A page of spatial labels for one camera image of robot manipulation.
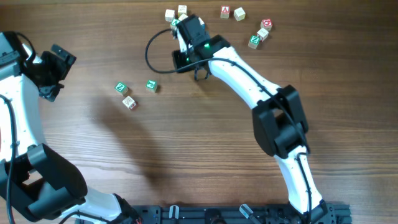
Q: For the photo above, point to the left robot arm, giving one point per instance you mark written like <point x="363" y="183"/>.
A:
<point x="36" y="181"/>

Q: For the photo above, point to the green A letter block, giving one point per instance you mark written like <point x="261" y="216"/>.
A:
<point x="173" y="24"/>

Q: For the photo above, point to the green J letter block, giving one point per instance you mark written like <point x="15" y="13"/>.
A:
<point x="151" y="85"/>

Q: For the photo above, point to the red O letter block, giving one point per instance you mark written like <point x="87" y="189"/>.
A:
<point x="267" y="24"/>

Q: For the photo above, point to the red A sided block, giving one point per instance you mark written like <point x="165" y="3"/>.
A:
<point x="262" y="34"/>

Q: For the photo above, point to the red A letter block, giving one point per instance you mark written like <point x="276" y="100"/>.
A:
<point x="224" y="12"/>

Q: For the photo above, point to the blue sided wooden block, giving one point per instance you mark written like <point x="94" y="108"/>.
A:
<point x="201" y="23"/>

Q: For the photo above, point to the green Z block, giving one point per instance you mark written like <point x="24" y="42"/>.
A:
<point x="254" y="42"/>
<point x="121" y="88"/>

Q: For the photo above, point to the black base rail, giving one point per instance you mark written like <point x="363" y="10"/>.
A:
<point x="326" y="213"/>

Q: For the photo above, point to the yellow S wooden block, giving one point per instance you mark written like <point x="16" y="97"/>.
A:
<point x="239" y="14"/>

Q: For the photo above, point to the red sided wooden block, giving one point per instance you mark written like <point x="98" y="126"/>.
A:
<point x="182" y="17"/>

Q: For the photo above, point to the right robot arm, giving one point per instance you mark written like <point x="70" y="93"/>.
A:
<point x="279" y="122"/>

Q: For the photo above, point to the plain wooden block top left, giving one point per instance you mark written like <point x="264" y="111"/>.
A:
<point x="169" y="15"/>

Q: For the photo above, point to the wooden block yellow sided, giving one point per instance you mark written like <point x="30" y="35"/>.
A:
<point x="182" y="9"/>

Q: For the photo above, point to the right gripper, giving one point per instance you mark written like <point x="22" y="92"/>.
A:
<point x="179" y="60"/>

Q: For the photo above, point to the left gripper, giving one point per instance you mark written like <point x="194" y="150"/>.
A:
<point x="58" y="64"/>

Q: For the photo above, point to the red sided picture block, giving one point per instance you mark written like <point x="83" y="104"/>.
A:
<point x="129" y="102"/>

